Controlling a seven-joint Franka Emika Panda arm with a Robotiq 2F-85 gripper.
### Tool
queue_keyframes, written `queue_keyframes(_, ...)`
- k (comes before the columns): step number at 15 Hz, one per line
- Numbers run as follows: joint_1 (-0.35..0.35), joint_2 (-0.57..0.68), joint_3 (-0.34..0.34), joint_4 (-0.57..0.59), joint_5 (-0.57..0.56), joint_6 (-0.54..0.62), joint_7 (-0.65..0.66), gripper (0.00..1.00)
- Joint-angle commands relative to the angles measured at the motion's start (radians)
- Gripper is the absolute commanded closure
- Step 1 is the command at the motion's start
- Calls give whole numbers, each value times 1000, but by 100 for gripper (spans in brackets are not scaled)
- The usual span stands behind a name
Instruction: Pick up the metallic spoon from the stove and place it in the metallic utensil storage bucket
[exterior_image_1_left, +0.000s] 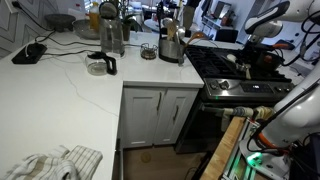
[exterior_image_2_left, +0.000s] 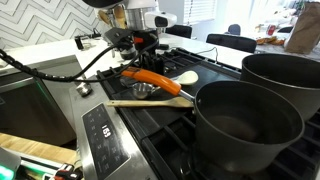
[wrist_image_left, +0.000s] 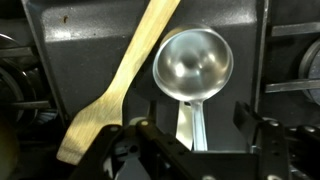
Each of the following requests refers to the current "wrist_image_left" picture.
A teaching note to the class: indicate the wooden spatula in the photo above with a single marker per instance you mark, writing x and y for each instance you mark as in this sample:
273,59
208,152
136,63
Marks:
133,66

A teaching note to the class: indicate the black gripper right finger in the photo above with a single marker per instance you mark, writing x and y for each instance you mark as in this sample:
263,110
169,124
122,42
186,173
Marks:
276,150

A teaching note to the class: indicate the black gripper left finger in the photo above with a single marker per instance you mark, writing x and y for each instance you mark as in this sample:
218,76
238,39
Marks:
156,156

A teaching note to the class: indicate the black gas stove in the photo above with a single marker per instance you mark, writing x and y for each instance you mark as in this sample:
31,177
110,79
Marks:
90,60

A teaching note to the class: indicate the metallic measuring spoon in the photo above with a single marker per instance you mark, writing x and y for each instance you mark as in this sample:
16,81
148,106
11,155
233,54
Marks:
193,63

